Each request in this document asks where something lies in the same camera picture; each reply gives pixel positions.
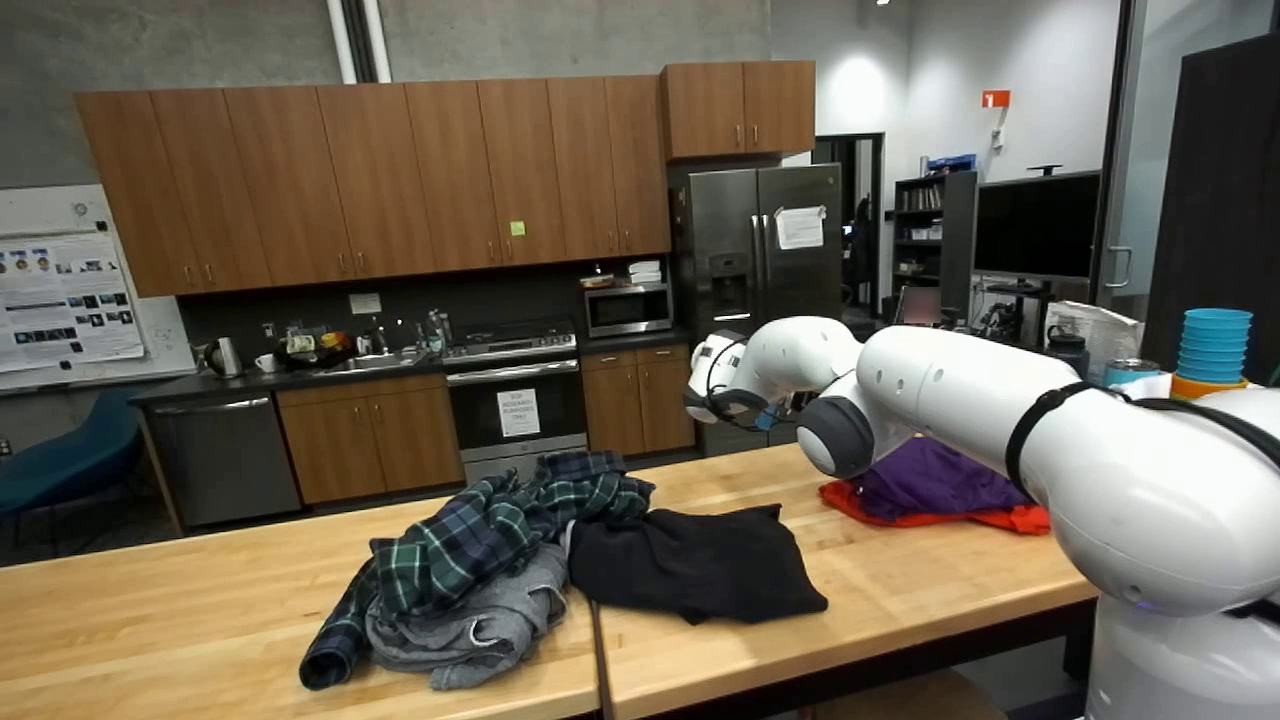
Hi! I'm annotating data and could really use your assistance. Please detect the green blue checked shirt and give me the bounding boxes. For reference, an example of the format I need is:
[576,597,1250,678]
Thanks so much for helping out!
[295,447,662,695]

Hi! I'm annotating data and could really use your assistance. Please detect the purple shirt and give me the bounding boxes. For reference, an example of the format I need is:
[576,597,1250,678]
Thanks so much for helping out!
[848,431,1034,523]

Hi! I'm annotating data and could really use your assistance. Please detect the narrow wooden base cabinet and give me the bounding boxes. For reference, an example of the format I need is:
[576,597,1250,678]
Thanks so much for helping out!
[580,339,706,464]

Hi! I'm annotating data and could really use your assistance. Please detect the silver microwave oven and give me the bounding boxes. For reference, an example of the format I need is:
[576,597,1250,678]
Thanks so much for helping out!
[580,277,680,339]

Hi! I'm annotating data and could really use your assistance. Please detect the built-in kitchen oven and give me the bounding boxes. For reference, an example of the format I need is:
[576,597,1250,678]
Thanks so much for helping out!
[443,357,593,493]

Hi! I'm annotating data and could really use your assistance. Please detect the stainless steel refrigerator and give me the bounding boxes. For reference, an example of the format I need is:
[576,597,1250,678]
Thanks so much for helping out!
[669,158,848,456]

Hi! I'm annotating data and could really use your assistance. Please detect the black folded garment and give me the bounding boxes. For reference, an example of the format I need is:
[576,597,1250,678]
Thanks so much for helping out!
[570,500,832,627]

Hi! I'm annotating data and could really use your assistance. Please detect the white paper sheet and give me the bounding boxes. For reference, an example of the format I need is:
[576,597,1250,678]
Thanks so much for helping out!
[774,201,827,256]

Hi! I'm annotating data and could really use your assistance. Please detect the red orange garment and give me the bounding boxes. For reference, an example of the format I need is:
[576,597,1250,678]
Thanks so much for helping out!
[815,477,1059,541]

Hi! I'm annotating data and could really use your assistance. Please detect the wooden cabinet over refrigerator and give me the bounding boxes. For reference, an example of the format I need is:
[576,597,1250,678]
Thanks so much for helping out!
[658,58,821,164]

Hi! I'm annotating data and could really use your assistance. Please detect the wide wooden base cabinet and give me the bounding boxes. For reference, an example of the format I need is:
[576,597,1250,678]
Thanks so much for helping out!
[274,371,467,510]

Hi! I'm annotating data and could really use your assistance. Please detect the dark storage shelf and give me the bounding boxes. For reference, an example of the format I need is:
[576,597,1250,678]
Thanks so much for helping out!
[888,168,980,334]

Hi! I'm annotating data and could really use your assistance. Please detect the grey crumpled garment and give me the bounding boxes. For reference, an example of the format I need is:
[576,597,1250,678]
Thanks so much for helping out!
[361,536,580,695]

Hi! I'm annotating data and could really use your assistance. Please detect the silver kettle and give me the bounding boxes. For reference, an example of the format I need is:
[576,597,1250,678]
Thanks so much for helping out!
[206,334,243,386]

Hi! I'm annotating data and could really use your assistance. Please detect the black monitor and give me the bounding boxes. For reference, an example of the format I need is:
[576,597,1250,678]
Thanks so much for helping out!
[973,168,1109,285]

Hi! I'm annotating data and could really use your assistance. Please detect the grey dishwasher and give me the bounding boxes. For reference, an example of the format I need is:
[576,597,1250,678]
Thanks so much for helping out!
[142,389,304,523]

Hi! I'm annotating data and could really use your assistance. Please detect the stack of blue cups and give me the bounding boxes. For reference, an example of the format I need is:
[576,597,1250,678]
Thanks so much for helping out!
[1172,304,1261,393]

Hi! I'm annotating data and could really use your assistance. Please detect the blue chair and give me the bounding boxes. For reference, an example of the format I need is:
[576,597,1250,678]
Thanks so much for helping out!
[0,389,183,541]

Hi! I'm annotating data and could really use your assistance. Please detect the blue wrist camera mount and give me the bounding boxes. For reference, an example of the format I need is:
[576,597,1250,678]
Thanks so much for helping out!
[738,395,807,441]

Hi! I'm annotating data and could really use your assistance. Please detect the wooden wall cabinets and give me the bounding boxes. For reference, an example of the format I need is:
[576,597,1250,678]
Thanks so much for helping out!
[74,73,675,299]

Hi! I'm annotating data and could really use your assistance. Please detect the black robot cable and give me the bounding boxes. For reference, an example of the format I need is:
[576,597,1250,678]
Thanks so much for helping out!
[1003,381,1280,510]

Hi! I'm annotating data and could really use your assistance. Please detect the white wall poster board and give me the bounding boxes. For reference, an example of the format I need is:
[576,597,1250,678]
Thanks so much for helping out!
[0,182,148,381]

